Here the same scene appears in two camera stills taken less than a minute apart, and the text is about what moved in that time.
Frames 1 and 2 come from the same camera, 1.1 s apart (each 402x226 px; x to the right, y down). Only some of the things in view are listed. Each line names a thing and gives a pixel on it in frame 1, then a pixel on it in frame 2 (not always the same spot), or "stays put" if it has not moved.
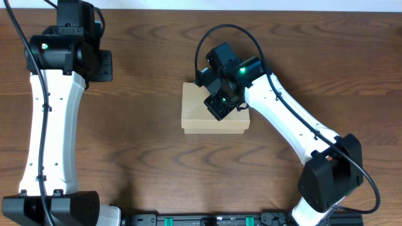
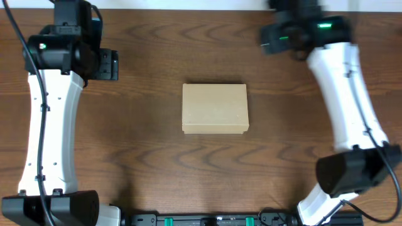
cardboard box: x=196 y=118 stays put
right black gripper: x=218 y=107 -> x=271 y=39
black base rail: x=250 y=219 stays put
